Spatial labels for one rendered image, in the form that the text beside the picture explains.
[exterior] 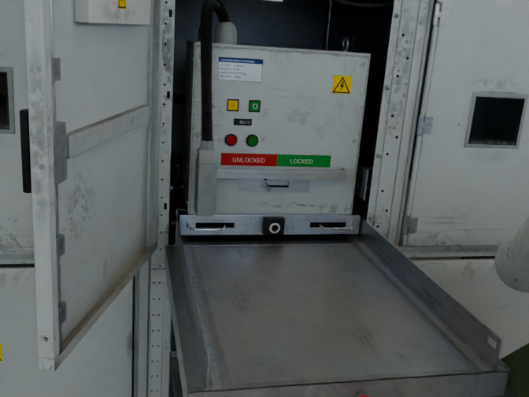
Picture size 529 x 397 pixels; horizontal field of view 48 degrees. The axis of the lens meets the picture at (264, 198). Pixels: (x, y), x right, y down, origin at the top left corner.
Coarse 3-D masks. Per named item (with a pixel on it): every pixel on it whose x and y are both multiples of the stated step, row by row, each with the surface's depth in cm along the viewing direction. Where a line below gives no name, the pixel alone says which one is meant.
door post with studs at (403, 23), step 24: (408, 0) 158; (408, 24) 160; (408, 48) 162; (408, 72) 164; (384, 96) 165; (384, 120) 167; (384, 144) 169; (384, 168) 171; (384, 192) 173; (384, 216) 175
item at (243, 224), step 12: (180, 216) 165; (216, 216) 167; (228, 216) 168; (240, 216) 169; (252, 216) 170; (264, 216) 171; (276, 216) 171; (288, 216) 172; (300, 216) 173; (312, 216) 174; (324, 216) 175; (336, 216) 175; (360, 216) 177; (180, 228) 166; (228, 228) 169; (240, 228) 170; (252, 228) 171; (288, 228) 173; (300, 228) 174; (312, 228) 175
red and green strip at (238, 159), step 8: (224, 160) 164; (232, 160) 165; (240, 160) 165; (248, 160) 166; (256, 160) 166; (264, 160) 167; (272, 160) 167; (280, 160) 168; (288, 160) 168; (296, 160) 169; (304, 160) 169; (312, 160) 170; (320, 160) 170; (328, 160) 171
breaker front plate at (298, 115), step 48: (240, 48) 156; (240, 96) 160; (288, 96) 163; (336, 96) 166; (192, 144) 161; (240, 144) 164; (288, 144) 167; (336, 144) 170; (192, 192) 165; (240, 192) 168; (288, 192) 171; (336, 192) 175
